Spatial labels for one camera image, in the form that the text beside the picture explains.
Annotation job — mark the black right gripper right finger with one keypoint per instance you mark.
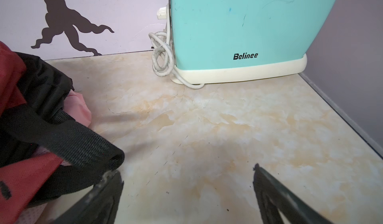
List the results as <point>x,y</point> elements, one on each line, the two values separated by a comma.
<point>274,199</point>

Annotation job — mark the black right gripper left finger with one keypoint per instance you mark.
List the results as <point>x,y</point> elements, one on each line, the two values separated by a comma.
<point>98,206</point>

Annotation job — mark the pink backpack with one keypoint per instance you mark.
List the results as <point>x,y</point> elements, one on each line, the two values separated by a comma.
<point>75,106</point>

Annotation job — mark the red backpack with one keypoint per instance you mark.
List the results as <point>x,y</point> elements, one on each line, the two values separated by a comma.
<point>19,181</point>

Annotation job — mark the mint green toaster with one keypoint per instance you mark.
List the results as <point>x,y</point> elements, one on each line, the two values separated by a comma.
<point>218,41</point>

